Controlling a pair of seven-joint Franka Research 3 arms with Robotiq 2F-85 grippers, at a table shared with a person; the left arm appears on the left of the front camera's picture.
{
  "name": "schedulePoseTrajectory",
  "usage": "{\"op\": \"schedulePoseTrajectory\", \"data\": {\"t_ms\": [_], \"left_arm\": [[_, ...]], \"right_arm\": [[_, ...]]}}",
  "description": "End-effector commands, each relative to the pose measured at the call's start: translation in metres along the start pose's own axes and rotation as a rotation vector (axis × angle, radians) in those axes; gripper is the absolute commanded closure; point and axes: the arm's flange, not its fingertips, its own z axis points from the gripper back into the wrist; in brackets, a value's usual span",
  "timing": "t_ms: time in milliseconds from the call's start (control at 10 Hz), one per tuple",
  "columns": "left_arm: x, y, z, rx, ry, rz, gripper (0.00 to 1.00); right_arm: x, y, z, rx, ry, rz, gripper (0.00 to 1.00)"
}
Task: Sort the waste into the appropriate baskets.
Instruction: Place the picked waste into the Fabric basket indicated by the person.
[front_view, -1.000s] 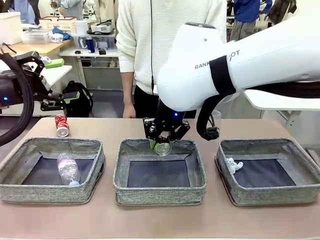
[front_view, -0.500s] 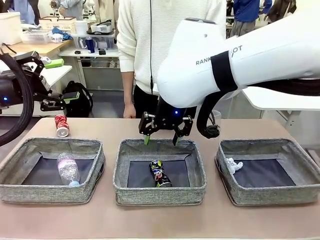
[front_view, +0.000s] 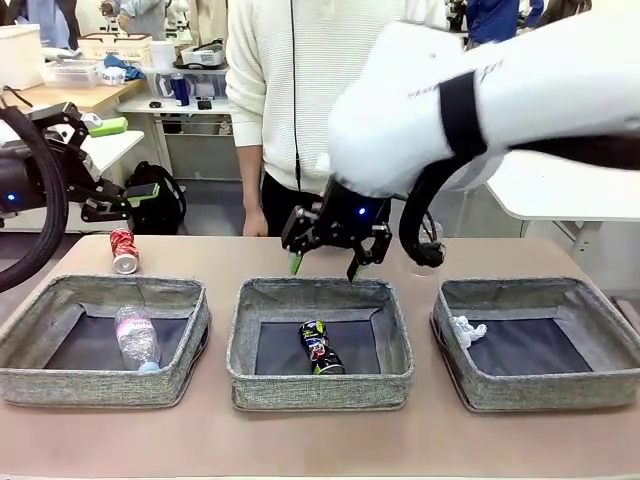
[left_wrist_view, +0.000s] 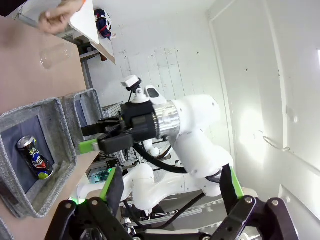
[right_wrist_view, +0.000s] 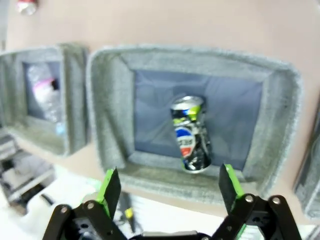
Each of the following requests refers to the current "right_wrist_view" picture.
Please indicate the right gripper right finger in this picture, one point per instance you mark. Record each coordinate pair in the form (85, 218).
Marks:
(262, 220)

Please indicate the black tool with yellow end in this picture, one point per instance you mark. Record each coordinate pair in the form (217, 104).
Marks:
(128, 213)

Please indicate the clear plastic water bottle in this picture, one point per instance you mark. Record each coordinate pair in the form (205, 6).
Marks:
(45, 100)

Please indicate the crushed black Pepsi can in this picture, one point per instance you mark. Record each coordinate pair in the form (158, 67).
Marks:
(190, 140)

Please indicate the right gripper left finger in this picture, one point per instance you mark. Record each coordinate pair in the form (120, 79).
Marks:
(100, 220)

